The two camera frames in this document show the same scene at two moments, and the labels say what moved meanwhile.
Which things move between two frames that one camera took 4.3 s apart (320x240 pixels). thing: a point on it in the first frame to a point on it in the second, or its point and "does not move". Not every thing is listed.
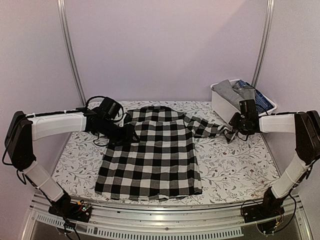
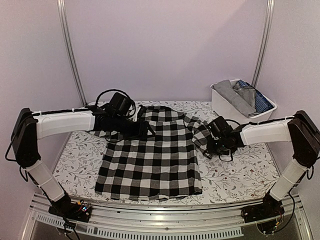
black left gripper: x=127 y=136 to x=141 y=131
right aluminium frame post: x=268 y=30 does not move
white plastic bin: x=225 y=110 does not move
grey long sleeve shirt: x=236 y=93 does not move
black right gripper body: x=239 y=125 to x=219 y=148
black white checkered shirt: x=163 y=165 does not move
